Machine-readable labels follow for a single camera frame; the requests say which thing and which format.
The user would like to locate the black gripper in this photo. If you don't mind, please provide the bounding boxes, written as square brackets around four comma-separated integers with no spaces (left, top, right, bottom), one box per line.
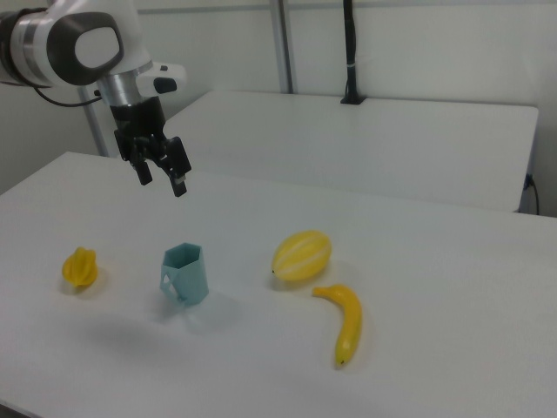
[110,96,193,199]

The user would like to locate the teal hexagonal mug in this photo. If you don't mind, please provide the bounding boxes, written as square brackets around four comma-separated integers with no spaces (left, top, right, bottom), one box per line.
[158,242,211,308]

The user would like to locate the yellow toy starfruit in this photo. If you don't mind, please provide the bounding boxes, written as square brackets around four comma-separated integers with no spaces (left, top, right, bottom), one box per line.
[61,246,98,289]

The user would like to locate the yellow striped toy melon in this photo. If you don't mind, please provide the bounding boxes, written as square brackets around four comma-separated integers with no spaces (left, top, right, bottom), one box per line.
[271,229,333,282]

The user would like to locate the white table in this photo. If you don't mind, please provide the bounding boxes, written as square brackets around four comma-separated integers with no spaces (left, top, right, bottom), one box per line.
[163,90,540,214]

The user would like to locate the black pole with clamp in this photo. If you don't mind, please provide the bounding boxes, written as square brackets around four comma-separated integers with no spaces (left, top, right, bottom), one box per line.
[339,0,367,106]

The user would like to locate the yellow toy banana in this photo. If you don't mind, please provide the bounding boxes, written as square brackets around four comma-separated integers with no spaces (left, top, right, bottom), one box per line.
[311,283,364,367]

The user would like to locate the aluminium frame post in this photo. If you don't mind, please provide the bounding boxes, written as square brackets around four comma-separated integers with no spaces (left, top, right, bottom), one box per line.
[269,0,298,94]
[77,84,115,158]

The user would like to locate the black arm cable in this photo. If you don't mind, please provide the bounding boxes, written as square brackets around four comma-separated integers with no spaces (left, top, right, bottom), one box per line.
[31,86,104,107]

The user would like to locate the black wall cable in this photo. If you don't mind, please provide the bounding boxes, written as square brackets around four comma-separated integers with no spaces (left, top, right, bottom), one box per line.
[523,172,541,216]

